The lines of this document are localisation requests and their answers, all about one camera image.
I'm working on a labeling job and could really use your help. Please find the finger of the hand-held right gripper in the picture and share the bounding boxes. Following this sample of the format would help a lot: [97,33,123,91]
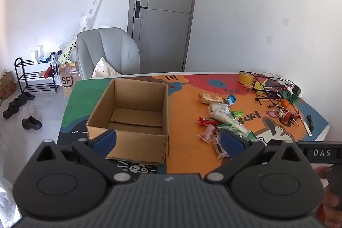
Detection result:
[268,139,298,147]

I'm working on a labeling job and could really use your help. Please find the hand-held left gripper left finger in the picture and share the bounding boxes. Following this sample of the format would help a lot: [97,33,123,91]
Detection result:
[35,129,139,186]

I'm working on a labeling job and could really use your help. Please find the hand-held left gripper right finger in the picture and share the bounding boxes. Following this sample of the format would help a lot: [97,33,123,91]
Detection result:
[204,129,309,187]

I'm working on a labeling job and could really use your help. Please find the clear dark snack packet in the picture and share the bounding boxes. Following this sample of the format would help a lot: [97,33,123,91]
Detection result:
[214,136,230,159]

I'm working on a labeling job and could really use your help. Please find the long white green packet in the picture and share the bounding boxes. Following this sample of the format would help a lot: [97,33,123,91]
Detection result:
[219,114,254,140]

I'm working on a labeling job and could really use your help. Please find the pink snack packet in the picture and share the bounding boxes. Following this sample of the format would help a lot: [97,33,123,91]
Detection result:
[197,125,215,143]

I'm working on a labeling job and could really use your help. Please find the red snack bar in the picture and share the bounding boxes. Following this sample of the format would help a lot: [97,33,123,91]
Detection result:
[198,116,216,127]

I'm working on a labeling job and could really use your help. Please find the orange bread packet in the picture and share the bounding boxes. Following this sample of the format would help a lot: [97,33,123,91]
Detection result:
[198,93,223,105]

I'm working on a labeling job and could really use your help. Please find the person's right hand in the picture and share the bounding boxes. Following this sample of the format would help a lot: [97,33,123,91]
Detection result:
[314,166,342,226]

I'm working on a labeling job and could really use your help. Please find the bunch of keys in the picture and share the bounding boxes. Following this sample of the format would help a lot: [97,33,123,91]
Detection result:
[267,108,300,124]

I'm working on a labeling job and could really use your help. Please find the colourful cartoon table mat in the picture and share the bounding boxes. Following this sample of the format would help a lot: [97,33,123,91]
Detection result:
[57,72,330,181]

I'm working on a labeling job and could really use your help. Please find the yellow toy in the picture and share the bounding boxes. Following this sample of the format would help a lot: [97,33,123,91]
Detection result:
[254,78,268,90]

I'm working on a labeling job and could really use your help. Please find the yellow tape roll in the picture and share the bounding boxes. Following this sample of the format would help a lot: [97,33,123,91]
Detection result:
[238,71,258,86]

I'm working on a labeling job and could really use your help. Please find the printed brown cardboard box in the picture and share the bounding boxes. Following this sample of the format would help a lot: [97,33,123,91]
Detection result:
[58,62,82,96]

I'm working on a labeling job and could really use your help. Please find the dotted white pillow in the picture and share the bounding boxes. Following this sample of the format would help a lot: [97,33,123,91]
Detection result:
[91,57,122,78]

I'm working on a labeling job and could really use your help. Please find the black shoe rack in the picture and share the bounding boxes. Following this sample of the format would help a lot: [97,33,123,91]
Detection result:
[15,57,59,93]

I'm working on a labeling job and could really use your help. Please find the yellow green printed bag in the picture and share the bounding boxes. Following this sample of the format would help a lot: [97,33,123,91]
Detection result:
[57,41,77,64]

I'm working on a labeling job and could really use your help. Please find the grey armchair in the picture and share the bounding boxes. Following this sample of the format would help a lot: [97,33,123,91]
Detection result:
[77,28,141,80]

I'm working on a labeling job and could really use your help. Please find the blue plastic packet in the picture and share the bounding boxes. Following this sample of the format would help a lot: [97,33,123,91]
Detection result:
[40,52,55,63]

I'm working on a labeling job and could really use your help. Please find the white boxes on rack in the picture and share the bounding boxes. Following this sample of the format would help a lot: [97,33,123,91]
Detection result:
[31,46,44,61]

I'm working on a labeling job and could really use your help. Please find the small patterned cardboard box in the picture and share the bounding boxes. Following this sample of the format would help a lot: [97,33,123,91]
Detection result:
[0,71,16,99]

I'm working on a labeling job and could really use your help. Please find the grey door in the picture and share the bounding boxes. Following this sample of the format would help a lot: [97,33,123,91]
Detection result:
[128,0,201,74]

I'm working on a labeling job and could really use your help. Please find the white foam board with holes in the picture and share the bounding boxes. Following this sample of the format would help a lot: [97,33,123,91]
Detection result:
[78,0,103,31]

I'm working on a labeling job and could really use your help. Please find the black handle white knife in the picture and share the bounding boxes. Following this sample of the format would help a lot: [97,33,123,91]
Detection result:
[305,115,314,137]

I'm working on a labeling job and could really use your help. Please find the black cable tangle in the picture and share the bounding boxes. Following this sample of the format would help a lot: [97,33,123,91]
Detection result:
[246,72,302,108]

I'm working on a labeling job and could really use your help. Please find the black door handle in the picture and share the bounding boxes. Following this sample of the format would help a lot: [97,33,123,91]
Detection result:
[134,0,148,18]

